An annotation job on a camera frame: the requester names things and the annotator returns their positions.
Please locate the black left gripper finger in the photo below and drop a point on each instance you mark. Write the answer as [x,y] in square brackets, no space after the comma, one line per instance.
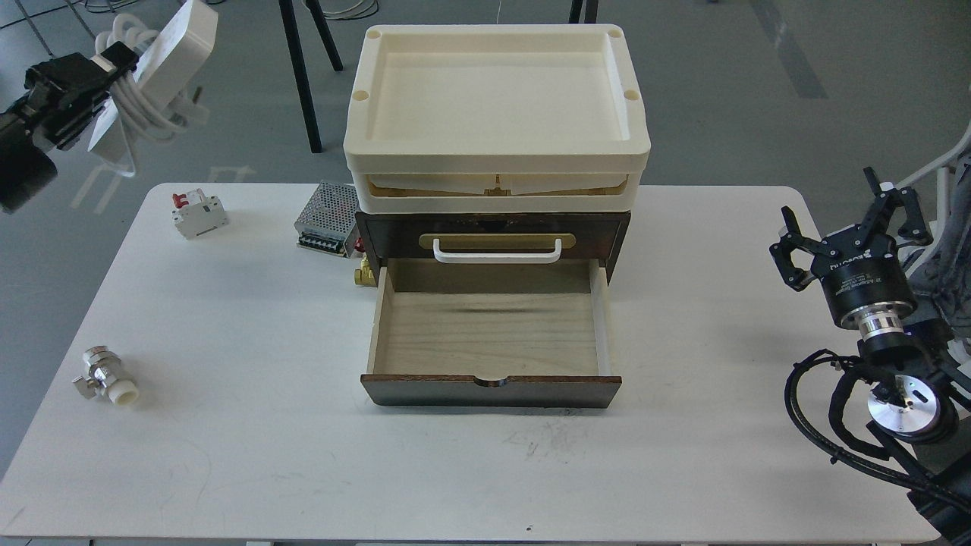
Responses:
[115,61]

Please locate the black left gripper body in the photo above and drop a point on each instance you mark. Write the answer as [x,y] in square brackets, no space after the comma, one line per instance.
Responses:
[64,96]

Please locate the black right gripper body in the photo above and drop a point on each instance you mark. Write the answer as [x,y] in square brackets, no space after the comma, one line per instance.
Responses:
[856,274]

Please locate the white power strip with cable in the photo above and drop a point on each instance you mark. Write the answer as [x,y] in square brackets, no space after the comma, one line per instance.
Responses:
[153,102]

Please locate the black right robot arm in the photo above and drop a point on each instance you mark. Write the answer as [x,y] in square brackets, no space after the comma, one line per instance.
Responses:
[903,387]

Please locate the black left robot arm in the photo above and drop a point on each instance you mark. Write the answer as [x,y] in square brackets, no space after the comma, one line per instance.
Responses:
[25,168]

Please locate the white circuit breaker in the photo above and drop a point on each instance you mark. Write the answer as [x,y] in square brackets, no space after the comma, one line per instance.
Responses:
[195,213]

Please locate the black stand leg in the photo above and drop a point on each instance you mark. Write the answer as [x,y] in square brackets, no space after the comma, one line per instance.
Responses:
[296,55]

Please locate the metal power supply unit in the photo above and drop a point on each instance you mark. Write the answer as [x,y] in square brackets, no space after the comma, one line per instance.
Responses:
[327,222]

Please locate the white pipe valve fitting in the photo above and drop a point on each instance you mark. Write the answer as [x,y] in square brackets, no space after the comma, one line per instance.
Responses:
[105,376]

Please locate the brass fitting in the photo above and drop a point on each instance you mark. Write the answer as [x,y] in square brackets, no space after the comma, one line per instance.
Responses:
[364,275]

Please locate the open wooden drawer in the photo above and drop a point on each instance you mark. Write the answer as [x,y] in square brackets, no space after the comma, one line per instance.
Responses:
[504,335]

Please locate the cream plastic tray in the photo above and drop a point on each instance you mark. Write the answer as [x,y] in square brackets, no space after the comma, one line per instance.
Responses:
[501,118]

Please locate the white drawer handle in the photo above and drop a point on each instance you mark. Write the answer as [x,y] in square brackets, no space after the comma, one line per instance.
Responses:
[449,257]

